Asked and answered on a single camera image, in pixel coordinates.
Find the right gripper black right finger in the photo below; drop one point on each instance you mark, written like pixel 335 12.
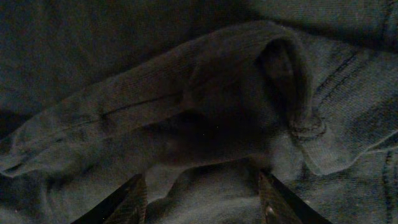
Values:
pixel 279 205

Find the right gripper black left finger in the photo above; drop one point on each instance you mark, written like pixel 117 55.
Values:
pixel 127 205

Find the dark green cloth garment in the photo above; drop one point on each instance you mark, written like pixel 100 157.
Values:
pixel 198 96

